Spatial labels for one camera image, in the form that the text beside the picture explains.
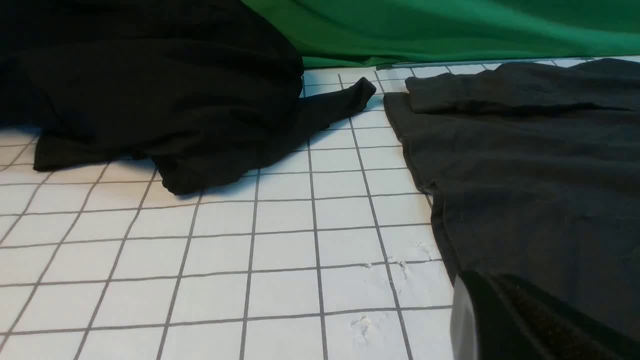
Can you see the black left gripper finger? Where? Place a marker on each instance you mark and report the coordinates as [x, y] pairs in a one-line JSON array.
[[504, 317]]

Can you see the gray long sleeve shirt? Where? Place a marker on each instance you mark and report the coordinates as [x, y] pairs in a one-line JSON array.
[[534, 171]]

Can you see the green backdrop cloth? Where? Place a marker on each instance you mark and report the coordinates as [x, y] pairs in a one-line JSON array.
[[367, 33]]

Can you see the black crumpled garment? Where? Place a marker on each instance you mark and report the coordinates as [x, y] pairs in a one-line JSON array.
[[208, 90]]

